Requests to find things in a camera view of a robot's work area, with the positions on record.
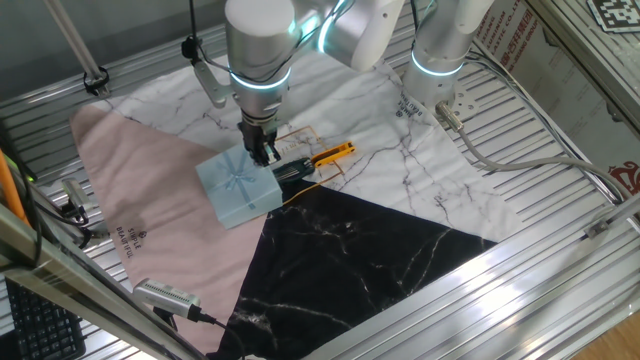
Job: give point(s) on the small metal corner bracket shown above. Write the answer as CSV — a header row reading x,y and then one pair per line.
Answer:
x,y
597,229

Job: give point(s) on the black rod clamp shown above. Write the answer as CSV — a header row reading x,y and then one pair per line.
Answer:
x,y
96,82

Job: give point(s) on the light blue ribboned casing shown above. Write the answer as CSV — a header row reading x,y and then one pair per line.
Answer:
x,y
240,192

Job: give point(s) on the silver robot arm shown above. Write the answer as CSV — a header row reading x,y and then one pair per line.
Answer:
x,y
260,50

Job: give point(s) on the small grey camera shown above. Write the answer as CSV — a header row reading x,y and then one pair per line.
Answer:
x,y
76,192

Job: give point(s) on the orange pole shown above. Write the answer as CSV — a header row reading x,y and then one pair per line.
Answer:
x,y
10,190

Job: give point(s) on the yellow folding hex key set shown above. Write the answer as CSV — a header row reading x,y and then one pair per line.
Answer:
x,y
332,154

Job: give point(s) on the grey metal rod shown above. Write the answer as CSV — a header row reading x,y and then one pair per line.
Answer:
x,y
75,45

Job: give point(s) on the aluminium frame beam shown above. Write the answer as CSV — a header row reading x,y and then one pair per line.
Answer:
x,y
50,270

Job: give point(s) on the silver wrist bracket black knob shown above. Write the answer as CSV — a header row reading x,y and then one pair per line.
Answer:
x,y
210,85

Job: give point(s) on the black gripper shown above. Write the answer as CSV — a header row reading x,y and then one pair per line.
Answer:
x,y
257,135

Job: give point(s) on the silver depth camera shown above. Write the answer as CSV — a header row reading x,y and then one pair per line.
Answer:
x,y
165,296

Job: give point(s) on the black keyboard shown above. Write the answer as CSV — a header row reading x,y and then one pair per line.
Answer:
x,y
40,330

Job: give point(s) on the black camera ball mount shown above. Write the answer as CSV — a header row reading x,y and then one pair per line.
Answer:
x,y
92,232

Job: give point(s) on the black white fiducial marker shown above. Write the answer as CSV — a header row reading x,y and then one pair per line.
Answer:
x,y
617,14

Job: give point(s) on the marble pink black tablecloth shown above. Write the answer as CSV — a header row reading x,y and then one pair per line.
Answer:
x,y
350,250

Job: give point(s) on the cardboard box with red print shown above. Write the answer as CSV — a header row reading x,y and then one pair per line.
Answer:
x,y
565,90

